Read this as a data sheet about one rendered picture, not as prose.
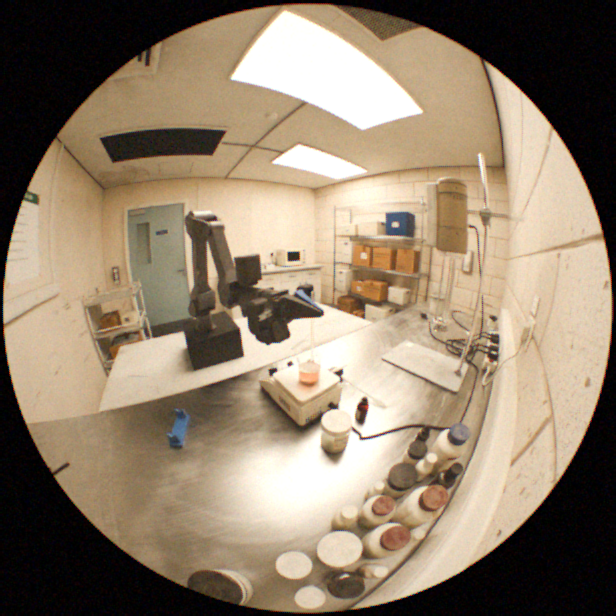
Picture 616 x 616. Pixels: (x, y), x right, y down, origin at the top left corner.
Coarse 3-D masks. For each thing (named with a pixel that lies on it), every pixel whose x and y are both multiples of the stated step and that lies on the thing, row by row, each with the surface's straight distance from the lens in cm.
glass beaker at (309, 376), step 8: (304, 352) 44; (320, 352) 43; (304, 360) 45; (320, 360) 41; (304, 368) 41; (312, 368) 41; (320, 368) 43; (304, 376) 42; (312, 376) 42; (320, 376) 45; (304, 384) 44; (312, 384) 44
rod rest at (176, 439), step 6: (180, 414) 55; (186, 414) 56; (180, 420) 55; (186, 420) 54; (174, 426) 54; (180, 426) 54; (186, 426) 54; (174, 432) 53; (180, 432) 52; (168, 438) 51; (174, 438) 50; (180, 438) 51; (174, 444) 51; (180, 444) 50
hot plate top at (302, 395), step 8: (288, 368) 51; (296, 368) 51; (280, 376) 48; (288, 376) 48; (296, 376) 48; (328, 376) 48; (336, 376) 48; (280, 384) 47; (288, 384) 46; (296, 384) 46; (320, 384) 46; (328, 384) 46; (336, 384) 47; (288, 392) 45; (296, 392) 44; (304, 392) 44; (312, 392) 44; (320, 392) 44; (304, 400) 42
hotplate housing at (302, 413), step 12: (264, 384) 55; (276, 384) 49; (276, 396) 51; (288, 396) 46; (324, 396) 46; (336, 396) 50; (288, 408) 48; (300, 408) 43; (312, 408) 45; (324, 408) 49; (336, 408) 48; (300, 420) 46; (312, 420) 49
